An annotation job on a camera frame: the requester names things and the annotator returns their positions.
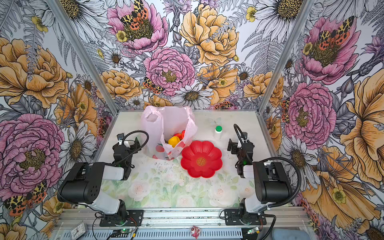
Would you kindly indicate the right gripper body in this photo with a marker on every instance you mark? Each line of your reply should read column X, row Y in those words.
column 235, row 150

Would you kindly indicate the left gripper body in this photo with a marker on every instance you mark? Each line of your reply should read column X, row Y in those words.
column 133, row 148

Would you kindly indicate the red flower-shaped plate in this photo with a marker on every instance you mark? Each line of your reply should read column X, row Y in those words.
column 201, row 159

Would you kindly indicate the pink plastic bag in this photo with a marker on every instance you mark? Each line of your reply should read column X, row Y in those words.
column 162, row 124

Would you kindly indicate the yellow lemon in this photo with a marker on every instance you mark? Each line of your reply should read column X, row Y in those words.
column 173, row 141

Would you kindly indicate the orange carrot-like fruit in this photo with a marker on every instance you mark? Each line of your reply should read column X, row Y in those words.
column 180, row 135

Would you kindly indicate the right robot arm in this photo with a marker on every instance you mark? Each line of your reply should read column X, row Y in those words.
column 271, row 186

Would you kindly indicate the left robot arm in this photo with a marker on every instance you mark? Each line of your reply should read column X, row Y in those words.
column 82, row 185

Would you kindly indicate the white bottle green cap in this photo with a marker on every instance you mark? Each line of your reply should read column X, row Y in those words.
column 218, row 132

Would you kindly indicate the green circuit board left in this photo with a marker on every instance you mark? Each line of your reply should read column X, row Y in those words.
column 123, row 231

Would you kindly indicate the green circuit board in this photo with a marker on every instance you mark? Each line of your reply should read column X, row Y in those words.
column 123, row 231
column 255, row 230

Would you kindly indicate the white vented strip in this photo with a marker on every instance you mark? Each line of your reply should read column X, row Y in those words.
column 174, row 234

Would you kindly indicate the green circuit board right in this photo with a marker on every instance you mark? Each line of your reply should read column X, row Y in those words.
column 255, row 230

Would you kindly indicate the small white clock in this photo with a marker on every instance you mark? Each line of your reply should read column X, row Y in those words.
column 78, row 231

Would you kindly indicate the pink small toy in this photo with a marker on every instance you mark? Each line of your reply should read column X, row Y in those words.
column 195, row 232

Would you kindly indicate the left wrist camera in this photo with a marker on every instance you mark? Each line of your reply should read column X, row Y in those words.
column 122, row 140

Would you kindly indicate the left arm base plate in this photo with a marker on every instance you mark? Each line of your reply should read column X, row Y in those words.
column 133, row 218

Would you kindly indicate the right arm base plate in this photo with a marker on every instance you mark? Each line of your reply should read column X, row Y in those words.
column 237, row 217

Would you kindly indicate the aluminium front rail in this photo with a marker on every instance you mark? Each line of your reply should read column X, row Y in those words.
column 183, row 218

